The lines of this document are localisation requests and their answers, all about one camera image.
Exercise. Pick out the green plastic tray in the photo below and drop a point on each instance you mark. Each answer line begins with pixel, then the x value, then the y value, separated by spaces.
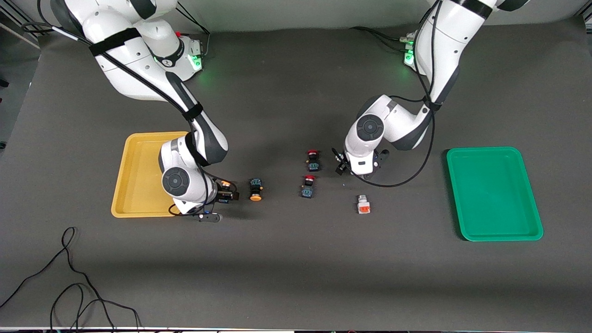
pixel 490 222

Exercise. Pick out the grey orange push button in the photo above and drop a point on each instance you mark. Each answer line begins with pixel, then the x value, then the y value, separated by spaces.
pixel 363 206

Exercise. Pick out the yellow cap push button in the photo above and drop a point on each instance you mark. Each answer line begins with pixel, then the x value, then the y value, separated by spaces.
pixel 225 184
pixel 255 185

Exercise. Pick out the red cap push button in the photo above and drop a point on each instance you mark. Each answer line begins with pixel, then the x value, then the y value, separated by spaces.
pixel 308 190
pixel 313 164

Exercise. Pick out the aluminium frame rail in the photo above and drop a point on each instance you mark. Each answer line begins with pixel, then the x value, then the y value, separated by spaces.
pixel 18 32

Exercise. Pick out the dark grey table mat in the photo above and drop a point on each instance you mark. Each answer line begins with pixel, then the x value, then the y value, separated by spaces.
pixel 296 277

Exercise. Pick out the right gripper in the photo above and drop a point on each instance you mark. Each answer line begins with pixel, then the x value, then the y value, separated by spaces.
pixel 224 191

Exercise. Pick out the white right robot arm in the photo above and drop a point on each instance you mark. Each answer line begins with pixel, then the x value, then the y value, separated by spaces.
pixel 134 69

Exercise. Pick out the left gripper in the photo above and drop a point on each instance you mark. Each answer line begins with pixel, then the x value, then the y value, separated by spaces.
pixel 341 167

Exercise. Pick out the yellow plastic tray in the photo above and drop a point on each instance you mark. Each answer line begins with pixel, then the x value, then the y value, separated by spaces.
pixel 138 203

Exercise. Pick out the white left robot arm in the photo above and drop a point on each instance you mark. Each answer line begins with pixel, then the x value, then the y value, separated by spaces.
pixel 444 46

